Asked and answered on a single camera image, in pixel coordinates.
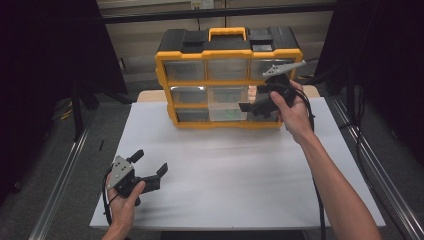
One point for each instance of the black curtain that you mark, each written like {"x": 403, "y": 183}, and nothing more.
{"x": 40, "y": 66}
{"x": 383, "y": 66}

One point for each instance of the single frosted organizer drawer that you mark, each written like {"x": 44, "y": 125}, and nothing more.
{"x": 226, "y": 113}

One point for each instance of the person's right hand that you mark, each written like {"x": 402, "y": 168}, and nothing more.
{"x": 295, "y": 116}

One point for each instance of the metal floor rail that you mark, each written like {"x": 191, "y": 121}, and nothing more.
{"x": 58, "y": 186}
{"x": 376, "y": 156}

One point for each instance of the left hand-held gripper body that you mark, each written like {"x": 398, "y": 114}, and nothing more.
{"x": 120, "y": 170}

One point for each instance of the small black floor item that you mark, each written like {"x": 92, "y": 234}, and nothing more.
{"x": 101, "y": 145}

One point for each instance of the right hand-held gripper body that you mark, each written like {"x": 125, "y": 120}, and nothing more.
{"x": 281, "y": 85}

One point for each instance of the grid of clear plastic drawers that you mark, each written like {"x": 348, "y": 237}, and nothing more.
{"x": 185, "y": 70}

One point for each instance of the white wall socket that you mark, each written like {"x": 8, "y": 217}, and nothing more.
{"x": 202, "y": 3}

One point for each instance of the black metal stand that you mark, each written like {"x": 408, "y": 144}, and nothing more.
{"x": 77, "y": 113}

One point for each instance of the white table mat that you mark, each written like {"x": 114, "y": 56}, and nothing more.
{"x": 216, "y": 190}

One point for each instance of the person's left hand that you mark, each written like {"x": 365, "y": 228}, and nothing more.
{"x": 124, "y": 208}

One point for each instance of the yellow black organizer case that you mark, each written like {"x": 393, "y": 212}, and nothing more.
{"x": 230, "y": 43}

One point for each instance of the black horizontal bar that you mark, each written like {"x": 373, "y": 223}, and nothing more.
{"x": 166, "y": 15}

